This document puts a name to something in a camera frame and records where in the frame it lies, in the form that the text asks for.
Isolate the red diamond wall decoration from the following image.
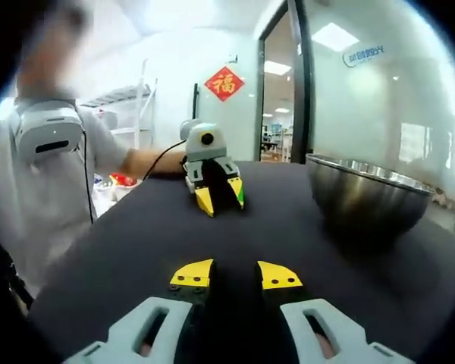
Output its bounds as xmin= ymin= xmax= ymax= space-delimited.
xmin=203 ymin=66 xmax=246 ymax=102

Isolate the blue logo decal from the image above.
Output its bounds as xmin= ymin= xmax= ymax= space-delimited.
xmin=341 ymin=46 xmax=388 ymax=70

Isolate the black device cable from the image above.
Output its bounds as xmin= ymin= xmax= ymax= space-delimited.
xmin=80 ymin=128 xmax=96 ymax=225

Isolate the red bag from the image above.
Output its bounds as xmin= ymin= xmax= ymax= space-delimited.
xmin=109 ymin=172 xmax=138 ymax=189

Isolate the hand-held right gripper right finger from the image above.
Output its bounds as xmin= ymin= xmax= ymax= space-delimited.
xmin=254 ymin=259 xmax=409 ymax=364

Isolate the steel bowl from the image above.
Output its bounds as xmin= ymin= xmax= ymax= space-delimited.
xmin=305 ymin=152 xmax=437 ymax=238

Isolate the operator in grey shirt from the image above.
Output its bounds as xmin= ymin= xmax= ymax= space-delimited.
xmin=0 ymin=98 xmax=137 ymax=293

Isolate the white chest device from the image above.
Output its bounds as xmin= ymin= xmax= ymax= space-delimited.
xmin=13 ymin=100 xmax=86 ymax=165

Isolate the black glass door frame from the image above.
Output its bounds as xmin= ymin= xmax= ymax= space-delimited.
xmin=256 ymin=0 xmax=316 ymax=165

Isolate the white shelf rack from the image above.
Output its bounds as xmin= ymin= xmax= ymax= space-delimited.
xmin=79 ymin=58 xmax=159 ymax=152

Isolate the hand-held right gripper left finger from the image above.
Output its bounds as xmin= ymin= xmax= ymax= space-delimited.
xmin=64 ymin=258 xmax=217 ymax=364

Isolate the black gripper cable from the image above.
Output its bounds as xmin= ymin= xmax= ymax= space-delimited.
xmin=143 ymin=139 xmax=187 ymax=180

